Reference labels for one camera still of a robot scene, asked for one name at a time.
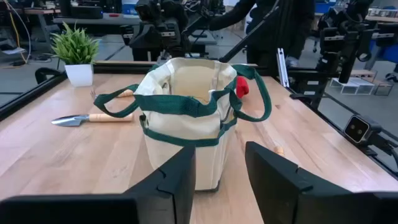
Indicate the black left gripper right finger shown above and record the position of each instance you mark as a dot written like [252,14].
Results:
[280,193]

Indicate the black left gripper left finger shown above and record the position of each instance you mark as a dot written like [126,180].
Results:
[93,211]

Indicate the cream green-trimmed gardening bag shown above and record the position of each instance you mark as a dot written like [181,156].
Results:
[186,146]

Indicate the red and black garden glove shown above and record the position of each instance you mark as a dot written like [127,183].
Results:
[242,88]

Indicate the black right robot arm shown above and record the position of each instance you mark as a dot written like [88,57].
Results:
[180,12]

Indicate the green plant in white pot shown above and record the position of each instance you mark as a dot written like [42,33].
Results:
[79,74]

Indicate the person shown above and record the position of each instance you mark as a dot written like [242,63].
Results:
[280,28]

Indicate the black metal table frame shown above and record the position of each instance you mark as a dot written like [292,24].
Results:
[124,68]

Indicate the black table-level camera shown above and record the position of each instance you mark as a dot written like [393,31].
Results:
[357,129]

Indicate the silver aluminium bracket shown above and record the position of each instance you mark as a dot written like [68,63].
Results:
[282,68]

